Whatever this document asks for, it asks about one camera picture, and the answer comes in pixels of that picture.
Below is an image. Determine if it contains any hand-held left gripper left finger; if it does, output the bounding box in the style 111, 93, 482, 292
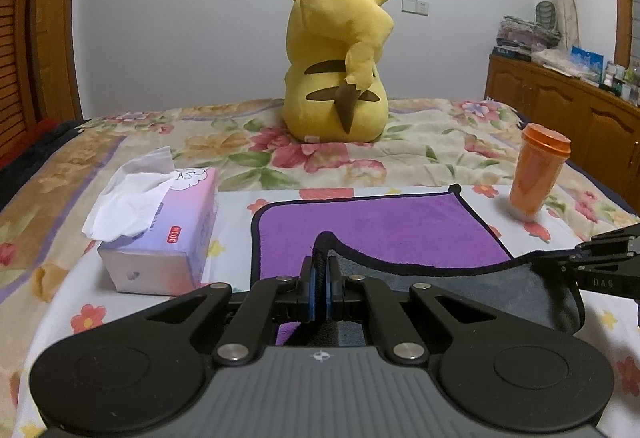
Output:
134, 256, 322, 367

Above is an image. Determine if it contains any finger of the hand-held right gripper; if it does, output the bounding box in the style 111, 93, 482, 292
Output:
573, 223, 640, 265
531, 250, 640, 305

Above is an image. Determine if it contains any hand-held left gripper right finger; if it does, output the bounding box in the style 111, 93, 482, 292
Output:
322, 263, 507, 365

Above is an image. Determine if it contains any purple and grey towel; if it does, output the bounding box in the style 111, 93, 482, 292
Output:
248, 184, 587, 349

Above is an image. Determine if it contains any orange plastic cup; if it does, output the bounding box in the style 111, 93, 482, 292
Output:
508, 122, 572, 222

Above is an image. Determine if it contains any wooden cabinet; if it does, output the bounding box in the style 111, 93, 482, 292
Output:
483, 53, 640, 215

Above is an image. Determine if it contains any pink tissue box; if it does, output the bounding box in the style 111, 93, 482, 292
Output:
82, 145, 220, 297

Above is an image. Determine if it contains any group of small bottles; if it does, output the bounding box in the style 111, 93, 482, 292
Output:
601, 60, 640, 106

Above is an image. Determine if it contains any floral bed sheet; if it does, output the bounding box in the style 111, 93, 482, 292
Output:
0, 97, 640, 438

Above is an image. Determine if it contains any blue printed packet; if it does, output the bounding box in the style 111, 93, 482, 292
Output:
569, 45, 606, 85

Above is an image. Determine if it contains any stack of folded cloths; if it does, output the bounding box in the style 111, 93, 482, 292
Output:
492, 14, 563, 64

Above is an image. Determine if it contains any yellow plush toy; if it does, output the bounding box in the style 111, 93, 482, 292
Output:
262, 0, 404, 144

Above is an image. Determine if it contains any grey-green ribbed vase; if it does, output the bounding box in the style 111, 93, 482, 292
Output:
534, 0, 559, 27

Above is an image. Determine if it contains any dark blanket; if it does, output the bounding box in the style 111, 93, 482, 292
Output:
0, 118, 90, 214

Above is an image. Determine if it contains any wooden slatted wardrobe door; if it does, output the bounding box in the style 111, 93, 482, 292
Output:
0, 0, 85, 171

